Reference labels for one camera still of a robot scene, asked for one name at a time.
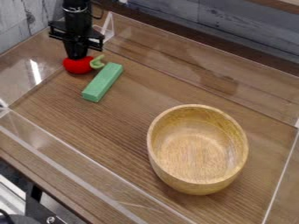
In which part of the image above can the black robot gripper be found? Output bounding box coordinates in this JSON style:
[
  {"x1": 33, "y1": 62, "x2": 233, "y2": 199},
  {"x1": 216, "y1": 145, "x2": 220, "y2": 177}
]
[{"x1": 49, "y1": 10, "x2": 104, "y2": 60}]

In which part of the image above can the red plush strawberry toy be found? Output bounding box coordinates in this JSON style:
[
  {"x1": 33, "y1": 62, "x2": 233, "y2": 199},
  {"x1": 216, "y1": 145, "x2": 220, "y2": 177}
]
[{"x1": 62, "y1": 55, "x2": 105, "y2": 74}]

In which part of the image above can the green rectangular foam block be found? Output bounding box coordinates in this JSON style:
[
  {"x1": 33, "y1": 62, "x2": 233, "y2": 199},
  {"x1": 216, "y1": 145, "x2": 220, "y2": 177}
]
[{"x1": 81, "y1": 62, "x2": 122, "y2": 102}]

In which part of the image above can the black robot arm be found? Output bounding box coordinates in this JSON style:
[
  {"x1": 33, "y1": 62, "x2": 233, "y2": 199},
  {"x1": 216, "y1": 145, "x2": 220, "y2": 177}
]
[{"x1": 49, "y1": 0, "x2": 105, "y2": 60}]

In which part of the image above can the light wooden bowl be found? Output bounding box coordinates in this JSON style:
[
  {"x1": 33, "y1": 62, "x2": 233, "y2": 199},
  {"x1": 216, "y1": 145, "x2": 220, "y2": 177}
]
[{"x1": 145, "y1": 104, "x2": 248, "y2": 195}]

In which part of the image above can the clear acrylic tray enclosure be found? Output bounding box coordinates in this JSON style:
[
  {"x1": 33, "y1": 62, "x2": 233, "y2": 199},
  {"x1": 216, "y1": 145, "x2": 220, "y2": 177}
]
[{"x1": 0, "y1": 16, "x2": 299, "y2": 224}]

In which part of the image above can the black metal table bracket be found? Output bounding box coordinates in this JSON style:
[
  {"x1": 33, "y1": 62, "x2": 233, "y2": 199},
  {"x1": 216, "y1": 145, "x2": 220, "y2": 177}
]
[{"x1": 24, "y1": 185, "x2": 66, "y2": 224}]

